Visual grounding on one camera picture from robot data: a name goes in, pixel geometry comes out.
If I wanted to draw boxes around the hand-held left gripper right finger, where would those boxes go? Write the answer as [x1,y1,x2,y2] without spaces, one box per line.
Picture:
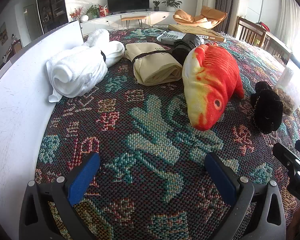
[204,152,287,240]

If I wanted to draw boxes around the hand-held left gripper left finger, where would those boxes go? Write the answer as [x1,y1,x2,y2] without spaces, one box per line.
[19,151,102,240]

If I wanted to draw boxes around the black plush toy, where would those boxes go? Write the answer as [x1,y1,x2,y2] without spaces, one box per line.
[250,81,284,134]

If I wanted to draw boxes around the orange fish plush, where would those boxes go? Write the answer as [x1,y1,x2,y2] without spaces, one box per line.
[182,42,245,132]

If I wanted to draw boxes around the black plastic bag roll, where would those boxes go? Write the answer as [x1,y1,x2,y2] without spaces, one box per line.
[172,33,203,66]

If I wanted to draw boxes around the clear jar with black lid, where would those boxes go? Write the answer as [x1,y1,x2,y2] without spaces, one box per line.
[274,59,300,115]

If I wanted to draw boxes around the colourful woven printed blanket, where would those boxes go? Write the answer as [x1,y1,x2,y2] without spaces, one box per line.
[34,26,300,240]

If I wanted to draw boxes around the white cardboard box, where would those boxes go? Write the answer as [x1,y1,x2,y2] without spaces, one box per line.
[0,19,83,233]

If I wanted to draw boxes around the white rolled towel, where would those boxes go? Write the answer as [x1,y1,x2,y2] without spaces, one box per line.
[45,29,125,103]

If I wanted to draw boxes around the beige rolled cloth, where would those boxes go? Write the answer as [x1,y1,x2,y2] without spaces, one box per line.
[125,42,183,85]

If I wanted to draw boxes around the wooden slatted chair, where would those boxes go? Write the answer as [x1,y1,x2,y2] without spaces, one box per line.
[236,16,293,58]

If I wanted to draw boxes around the white curtain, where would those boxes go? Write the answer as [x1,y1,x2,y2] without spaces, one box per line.
[277,0,300,53]

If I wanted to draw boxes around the flat yellow cardboard box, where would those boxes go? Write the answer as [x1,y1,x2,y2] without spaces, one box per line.
[168,24,225,43]

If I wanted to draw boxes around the white barcode mailer packet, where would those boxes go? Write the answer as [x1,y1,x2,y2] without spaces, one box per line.
[157,30,188,46]

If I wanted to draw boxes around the white television cabinet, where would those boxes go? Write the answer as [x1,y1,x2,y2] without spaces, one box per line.
[80,10,177,37]

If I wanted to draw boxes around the orange lounge chair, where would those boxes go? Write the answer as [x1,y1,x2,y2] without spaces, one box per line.
[173,6,228,30]

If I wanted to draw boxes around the red flower bouquet vase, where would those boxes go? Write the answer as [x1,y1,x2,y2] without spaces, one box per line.
[69,7,83,22]

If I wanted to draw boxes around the wooden bench stool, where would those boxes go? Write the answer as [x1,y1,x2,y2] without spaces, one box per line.
[121,15,147,29]

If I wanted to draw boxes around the dark display cabinet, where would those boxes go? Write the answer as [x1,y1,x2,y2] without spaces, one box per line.
[36,0,69,34]

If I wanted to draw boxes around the large potted green plant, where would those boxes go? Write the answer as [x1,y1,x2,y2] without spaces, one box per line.
[161,0,183,12]

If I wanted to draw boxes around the black television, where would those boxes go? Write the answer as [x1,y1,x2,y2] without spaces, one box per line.
[107,0,150,13]

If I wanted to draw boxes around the framed wall picture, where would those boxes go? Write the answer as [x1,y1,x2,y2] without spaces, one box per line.
[0,22,9,46]

